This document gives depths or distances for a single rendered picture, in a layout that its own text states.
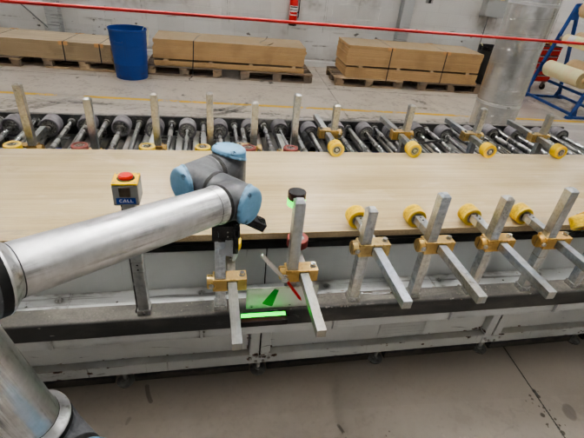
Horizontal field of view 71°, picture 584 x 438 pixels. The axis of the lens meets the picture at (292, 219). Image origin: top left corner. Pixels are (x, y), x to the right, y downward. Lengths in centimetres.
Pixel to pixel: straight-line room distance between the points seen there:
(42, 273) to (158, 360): 146
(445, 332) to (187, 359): 134
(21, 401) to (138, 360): 115
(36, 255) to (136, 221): 17
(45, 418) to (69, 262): 47
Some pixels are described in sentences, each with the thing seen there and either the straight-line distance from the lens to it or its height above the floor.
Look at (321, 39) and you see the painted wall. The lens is 855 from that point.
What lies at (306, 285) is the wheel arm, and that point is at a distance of 140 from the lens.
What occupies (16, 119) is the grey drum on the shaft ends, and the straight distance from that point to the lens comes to 294.
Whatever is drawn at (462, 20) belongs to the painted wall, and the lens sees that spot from 940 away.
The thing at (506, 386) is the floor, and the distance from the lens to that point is 257.
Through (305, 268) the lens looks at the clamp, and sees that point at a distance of 145.
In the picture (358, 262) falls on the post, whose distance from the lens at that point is 149.
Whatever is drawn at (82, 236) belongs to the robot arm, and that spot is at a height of 139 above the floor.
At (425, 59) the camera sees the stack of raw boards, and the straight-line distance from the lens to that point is 780.
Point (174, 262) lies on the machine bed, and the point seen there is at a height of 75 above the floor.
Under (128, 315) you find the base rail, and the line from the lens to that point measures 155.
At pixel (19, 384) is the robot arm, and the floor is 106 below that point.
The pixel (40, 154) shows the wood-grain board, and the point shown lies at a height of 90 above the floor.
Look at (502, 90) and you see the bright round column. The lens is 516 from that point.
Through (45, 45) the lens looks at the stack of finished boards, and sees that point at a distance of 766.
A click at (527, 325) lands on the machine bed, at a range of 271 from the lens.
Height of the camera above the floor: 179
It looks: 33 degrees down
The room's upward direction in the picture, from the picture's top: 6 degrees clockwise
